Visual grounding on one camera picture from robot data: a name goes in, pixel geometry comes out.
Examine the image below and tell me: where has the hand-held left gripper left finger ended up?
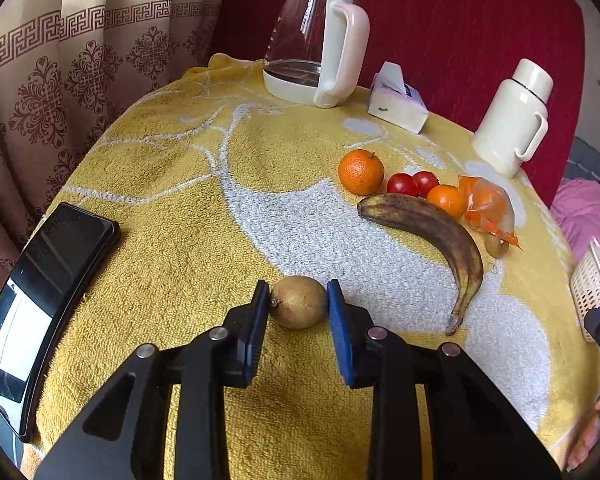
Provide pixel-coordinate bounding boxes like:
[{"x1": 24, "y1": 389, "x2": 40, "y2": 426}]
[{"x1": 32, "y1": 280, "x2": 271, "y2": 480}]

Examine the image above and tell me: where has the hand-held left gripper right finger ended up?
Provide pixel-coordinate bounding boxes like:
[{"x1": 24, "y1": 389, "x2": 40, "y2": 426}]
[{"x1": 326, "y1": 279, "x2": 563, "y2": 480}]

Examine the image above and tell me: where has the white plastic basket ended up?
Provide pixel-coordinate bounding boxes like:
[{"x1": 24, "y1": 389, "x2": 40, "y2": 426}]
[{"x1": 570, "y1": 237, "x2": 600, "y2": 331}]

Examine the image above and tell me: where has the brown kiwi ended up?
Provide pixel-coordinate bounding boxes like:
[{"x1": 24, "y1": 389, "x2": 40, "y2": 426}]
[
  {"x1": 271, "y1": 276, "x2": 328, "y2": 330},
  {"x1": 484, "y1": 232, "x2": 511, "y2": 259}
]

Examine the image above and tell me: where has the small orange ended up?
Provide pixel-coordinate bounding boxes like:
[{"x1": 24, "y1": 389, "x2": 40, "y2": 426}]
[{"x1": 426, "y1": 184, "x2": 468, "y2": 220}]

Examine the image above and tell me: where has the plastic bag of oranges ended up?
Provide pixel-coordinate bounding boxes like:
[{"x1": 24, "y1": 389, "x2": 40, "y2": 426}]
[{"x1": 457, "y1": 175, "x2": 523, "y2": 252}]

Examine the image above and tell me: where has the person's right hand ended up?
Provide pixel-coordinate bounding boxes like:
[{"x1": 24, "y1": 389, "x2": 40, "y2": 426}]
[{"x1": 567, "y1": 392, "x2": 600, "y2": 468}]

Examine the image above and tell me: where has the pink cloth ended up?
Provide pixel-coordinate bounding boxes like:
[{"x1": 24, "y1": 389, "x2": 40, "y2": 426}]
[{"x1": 550, "y1": 177, "x2": 600, "y2": 266}]

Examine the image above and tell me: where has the yellow and white towel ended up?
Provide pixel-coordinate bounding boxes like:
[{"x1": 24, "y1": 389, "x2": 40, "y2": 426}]
[{"x1": 20, "y1": 52, "x2": 600, "y2": 480}]

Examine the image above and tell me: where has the spotted brown banana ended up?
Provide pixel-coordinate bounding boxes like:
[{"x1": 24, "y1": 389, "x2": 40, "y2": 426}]
[{"x1": 357, "y1": 193, "x2": 484, "y2": 337}]

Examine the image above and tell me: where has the red tomato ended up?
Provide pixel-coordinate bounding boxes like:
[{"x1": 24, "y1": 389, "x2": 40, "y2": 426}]
[
  {"x1": 412, "y1": 170, "x2": 439, "y2": 197},
  {"x1": 386, "y1": 172, "x2": 420, "y2": 197}
]

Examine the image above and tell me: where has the large orange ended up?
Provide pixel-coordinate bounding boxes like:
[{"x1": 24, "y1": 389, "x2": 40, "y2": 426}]
[{"x1": 338, "y1": 150, "x2": 385, "y2": 196}]

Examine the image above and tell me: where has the grey padded furniture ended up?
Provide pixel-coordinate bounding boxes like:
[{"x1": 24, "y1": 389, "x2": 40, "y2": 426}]
[{"x1": 565, "y1": 137, "x2": 600, "y2": 184}]

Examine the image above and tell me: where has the black smartphone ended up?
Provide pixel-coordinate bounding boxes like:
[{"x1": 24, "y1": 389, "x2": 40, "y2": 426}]
[{"x1": 0, "y1": 202, "x2": 121, "y2": 443}]

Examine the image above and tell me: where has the white thermos jug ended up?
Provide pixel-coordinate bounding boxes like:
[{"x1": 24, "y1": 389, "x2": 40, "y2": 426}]
[{"x1": 471, "y1": 58, "x2": 554, "y2": 179}]

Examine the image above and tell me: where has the tissue pack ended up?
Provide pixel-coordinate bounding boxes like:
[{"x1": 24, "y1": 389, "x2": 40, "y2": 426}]
[{"x1": 367, "y1": 61, "x2": 429, "y2": 135}]

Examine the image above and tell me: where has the beige patterned curtain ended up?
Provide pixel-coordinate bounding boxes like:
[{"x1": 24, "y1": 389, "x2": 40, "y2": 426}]
[{"x1": 0, "y1": 0, "x2": 231, "y2": 271}]

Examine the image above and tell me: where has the red cloth backdrop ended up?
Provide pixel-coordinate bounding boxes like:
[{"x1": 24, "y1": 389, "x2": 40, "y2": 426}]
[{"x1": 212, "y1": 0, "x2": 600, "y2": 211}]

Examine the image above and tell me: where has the glass kettle with white handle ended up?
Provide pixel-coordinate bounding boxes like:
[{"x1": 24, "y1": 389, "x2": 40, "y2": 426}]
[{"x1": 262, "y1": 0, "x2": 371, "y2": 109}]

